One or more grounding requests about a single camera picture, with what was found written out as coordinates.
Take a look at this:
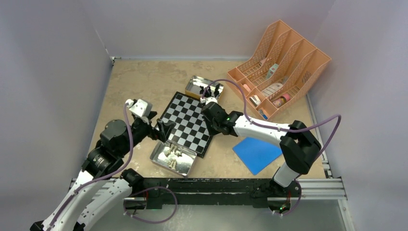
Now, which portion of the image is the yellow metal tin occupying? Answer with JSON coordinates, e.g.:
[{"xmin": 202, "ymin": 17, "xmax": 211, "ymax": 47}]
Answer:
[{"xmin": 185, "ymin": 76, "xmax": 224, "ymax": 100}]

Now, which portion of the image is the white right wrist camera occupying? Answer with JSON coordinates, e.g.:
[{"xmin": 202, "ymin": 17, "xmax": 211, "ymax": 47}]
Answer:
[{"xmin": 200, "ymin": 97, "xmax": 218, "ymax": 105}]

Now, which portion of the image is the blue mat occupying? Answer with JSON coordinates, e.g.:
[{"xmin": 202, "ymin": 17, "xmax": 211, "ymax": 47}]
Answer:
[{"xmin": 232, "ymin": 138, "xmax": 281, "ymax": 175}]

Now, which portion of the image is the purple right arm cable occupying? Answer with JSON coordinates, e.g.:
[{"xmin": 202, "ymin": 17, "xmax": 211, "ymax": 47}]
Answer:
[{"xmin": 201, "ymin": 78, "xmax": 342, "ymax": 217}]

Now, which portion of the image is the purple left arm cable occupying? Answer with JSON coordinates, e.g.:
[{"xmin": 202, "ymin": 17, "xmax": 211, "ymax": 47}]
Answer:
[{"xmin": 48, "ymin": 100, "xmax": 178, "ymax": 231}]

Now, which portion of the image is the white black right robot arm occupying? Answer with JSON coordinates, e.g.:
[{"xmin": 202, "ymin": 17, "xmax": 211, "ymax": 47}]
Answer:
[{"xmin": 201, "ymin": 102, "xmax": 321, "ymax": 196}]

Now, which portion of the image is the pink desk file organizer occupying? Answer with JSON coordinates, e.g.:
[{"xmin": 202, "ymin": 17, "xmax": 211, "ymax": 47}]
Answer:
[{"xmin": 227, "ymin": 20, "xmax": 331, "ymax": 120}]

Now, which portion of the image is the silver lilac metal tin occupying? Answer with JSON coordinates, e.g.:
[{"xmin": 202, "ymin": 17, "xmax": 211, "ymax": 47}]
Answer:
[{"xmin": 150, "ymin": 141, "xmax": 197, "ymax": 178}]

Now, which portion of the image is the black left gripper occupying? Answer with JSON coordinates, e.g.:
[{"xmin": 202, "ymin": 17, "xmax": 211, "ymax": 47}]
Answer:
[{"xmin": 118, "ymin": 110, "xmax": 175, "ymax": 156}]

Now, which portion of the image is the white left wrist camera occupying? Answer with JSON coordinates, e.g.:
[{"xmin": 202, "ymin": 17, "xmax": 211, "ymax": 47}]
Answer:
[{"xmin": 125, "ymin": 99, "xmax": 153, "ymax": 125}]

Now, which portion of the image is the black chess pieces pile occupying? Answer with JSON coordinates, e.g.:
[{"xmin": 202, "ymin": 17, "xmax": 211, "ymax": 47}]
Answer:
[{"xmin": 199, "ymin": 84, "xmax": 223, "ymax": 99}]

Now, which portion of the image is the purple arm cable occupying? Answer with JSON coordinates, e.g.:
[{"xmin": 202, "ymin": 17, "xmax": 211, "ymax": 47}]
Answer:
[
  {"xmin": 48, "ymin": 100, "xmax": 178, "ymax": 231},
  {"xmin": 201, "ymin": 78, "xmax": 342, "ymax": 217}
]

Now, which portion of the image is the black white chess board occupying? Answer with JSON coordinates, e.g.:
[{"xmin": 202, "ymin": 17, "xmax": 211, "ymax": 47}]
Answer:
[{"xmin": 160, "ymin": 91, "xmax": 213, "ymax": 158}]

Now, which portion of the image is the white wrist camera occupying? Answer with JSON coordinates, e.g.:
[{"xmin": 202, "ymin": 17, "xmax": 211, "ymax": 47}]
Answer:
[
  {"xmin": 125, "ymin": 99, "xmax": 153, "ymax": 125},
  {"xmin": 200, "ymin": 97, "xmax": 218, "ymax": 105}
]

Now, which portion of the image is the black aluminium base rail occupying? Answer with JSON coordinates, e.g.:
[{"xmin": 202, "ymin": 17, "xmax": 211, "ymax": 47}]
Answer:
[{"xmin": 57, "ymin": 177, "xmax": 355, "ymax": 231}]

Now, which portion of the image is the white chess pieces pile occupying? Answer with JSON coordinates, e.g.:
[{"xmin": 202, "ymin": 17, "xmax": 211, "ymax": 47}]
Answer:
[{"xmin": 164, "ymin": 144, "xmax": 182, "ymax": 170}]

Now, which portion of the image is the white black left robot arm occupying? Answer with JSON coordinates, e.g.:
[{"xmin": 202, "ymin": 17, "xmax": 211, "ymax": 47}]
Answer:
[{"xmin": 30, "ymin": 118, "xmax": 176, "ymax": 231}]

